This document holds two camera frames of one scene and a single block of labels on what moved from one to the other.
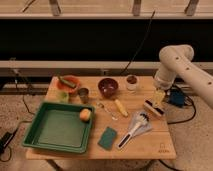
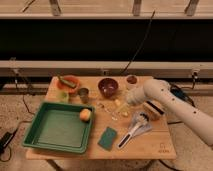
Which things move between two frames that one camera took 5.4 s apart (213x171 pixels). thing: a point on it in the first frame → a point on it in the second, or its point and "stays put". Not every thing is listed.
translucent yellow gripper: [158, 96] → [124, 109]
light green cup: [64, 97] stays put
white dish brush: [138, 125] stays put
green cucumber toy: [66, 82] stays put
